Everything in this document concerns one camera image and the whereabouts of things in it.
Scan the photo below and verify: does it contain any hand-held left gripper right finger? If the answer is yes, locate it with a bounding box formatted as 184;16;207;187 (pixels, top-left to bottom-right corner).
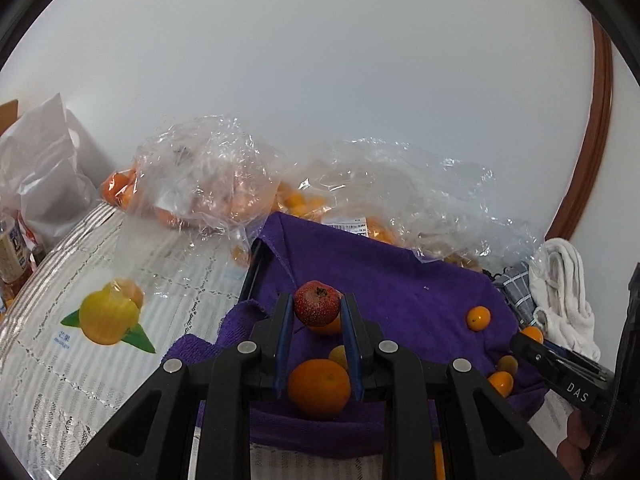
341;292;571;480

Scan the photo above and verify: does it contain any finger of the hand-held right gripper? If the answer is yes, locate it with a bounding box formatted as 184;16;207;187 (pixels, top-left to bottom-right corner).
509;332;615;412
542;338;617;387

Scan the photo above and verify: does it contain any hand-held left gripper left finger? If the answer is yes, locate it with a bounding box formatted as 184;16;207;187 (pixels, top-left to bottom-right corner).
57;293;296;480

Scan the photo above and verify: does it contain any large tangerine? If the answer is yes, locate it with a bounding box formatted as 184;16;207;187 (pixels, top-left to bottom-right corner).
287;358;352;421

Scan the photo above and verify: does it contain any red lychee fruit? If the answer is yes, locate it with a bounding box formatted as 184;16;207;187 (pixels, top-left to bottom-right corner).
293;281;343;326

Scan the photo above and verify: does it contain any person's right hand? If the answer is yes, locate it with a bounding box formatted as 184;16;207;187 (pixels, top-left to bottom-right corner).
556;406;608;480

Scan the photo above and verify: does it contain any white towel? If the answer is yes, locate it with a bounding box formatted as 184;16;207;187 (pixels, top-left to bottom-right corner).
529;237;602;361

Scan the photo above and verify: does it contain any grey checkered cloth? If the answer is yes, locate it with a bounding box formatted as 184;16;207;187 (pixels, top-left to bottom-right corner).
492;260;540;332

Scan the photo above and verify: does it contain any purple towel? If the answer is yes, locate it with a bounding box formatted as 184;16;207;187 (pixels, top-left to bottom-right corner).
170;211;546;458

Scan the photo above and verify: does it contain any white paper label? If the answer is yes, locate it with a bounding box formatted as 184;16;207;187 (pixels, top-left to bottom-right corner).
322;216;370;238

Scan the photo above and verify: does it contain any pile of bagged kumquats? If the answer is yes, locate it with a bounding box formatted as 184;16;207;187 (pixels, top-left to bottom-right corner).
272;180;483;273

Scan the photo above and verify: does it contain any wide clear plastic bag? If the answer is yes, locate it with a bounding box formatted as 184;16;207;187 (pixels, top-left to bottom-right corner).
270;137;547;276

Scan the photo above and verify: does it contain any pile of bagged tangerines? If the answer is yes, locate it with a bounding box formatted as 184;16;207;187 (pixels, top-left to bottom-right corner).
100;169;266;233

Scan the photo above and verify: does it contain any brown tea bottle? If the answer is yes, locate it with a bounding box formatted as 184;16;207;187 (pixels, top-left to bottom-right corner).
0;214;30;286

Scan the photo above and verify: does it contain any white plastic bag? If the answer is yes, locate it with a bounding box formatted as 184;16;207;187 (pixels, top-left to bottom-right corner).
0;92;117;248

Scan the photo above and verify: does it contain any brown cardboard box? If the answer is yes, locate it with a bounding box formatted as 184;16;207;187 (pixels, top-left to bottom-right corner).
0;99;20;137

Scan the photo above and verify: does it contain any black frame bar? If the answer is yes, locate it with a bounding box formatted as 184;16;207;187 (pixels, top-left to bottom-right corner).
238;237;267;306

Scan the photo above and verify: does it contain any brown wooden door frame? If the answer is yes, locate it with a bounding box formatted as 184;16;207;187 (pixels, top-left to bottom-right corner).
544;12;614;242

